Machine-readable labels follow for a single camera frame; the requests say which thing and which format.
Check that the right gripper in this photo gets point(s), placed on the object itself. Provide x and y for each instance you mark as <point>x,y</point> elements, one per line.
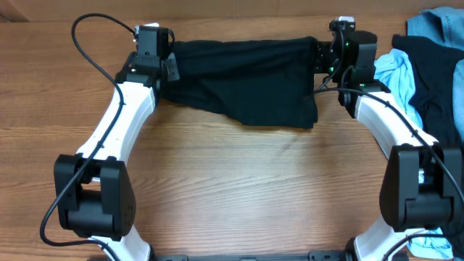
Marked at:
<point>321,51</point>

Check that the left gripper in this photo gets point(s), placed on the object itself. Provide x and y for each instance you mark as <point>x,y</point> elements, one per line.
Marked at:
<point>172,72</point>

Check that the black shorts grey waistband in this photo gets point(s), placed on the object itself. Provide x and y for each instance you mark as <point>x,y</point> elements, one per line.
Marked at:
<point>258,83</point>

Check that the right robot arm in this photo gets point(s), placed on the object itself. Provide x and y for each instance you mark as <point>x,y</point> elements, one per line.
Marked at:
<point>421,186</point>

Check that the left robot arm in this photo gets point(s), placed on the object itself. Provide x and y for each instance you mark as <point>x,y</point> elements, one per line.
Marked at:
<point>95,198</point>

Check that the light blue printed t-shirt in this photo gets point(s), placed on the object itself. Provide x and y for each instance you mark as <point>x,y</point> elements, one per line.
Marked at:
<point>396,72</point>

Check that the black garment in pile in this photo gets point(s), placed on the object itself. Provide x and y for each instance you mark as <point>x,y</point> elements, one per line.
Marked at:
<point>433,69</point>

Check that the blue denim garment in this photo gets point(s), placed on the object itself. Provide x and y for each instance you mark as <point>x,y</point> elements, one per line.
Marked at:
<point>444,26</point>

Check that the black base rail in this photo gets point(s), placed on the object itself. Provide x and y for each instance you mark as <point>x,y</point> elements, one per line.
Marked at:
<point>250,257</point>

